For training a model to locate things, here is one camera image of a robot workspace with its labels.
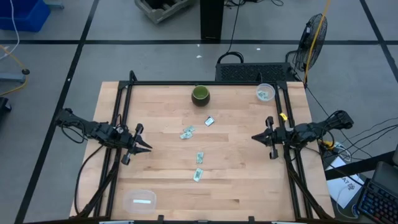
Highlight yellow hanging cable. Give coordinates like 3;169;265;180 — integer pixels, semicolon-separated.
303;0;331;85

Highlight black aluminium table frame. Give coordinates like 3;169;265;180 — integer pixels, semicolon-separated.
74;70;335;223

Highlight black computer case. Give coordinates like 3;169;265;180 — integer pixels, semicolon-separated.
215;62;295;83

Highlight blue plastic bin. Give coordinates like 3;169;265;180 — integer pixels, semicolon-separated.
0;0;52;33

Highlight black flat bar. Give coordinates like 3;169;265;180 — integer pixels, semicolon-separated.
325;151;396;181

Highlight black looped power cable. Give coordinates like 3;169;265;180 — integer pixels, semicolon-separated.
216;0;246;65

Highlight clear round plastic container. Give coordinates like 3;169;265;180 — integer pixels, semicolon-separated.
255;83;277;102

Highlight grey metal stand base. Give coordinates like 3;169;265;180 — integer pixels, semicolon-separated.
0;70;31;84

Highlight dark cup with green inside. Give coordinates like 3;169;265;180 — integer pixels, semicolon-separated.
190;85;211;108

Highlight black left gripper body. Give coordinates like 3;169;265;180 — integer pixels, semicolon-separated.
114;123;144;166

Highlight grey wooden pallet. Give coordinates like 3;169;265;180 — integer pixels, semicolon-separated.
134;0;197;25

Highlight white paper sheet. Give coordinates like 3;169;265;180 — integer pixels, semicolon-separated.
325;155;365;210

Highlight black floor fan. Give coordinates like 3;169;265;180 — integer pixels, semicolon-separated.
292;12;328;73

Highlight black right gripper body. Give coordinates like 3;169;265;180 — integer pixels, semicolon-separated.
266;116;298;160

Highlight backlit black keyboard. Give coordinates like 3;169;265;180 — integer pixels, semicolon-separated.
356;179;398;224

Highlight black upright column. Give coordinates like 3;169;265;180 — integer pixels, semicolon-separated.
200;0;225;40

